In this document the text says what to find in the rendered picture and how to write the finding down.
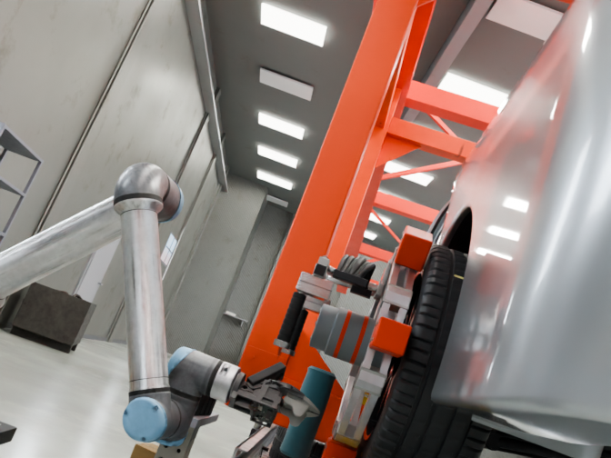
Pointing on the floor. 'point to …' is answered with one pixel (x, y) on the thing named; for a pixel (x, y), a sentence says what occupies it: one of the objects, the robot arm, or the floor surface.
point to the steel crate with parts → (53, 317)
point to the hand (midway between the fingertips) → (315, 410)
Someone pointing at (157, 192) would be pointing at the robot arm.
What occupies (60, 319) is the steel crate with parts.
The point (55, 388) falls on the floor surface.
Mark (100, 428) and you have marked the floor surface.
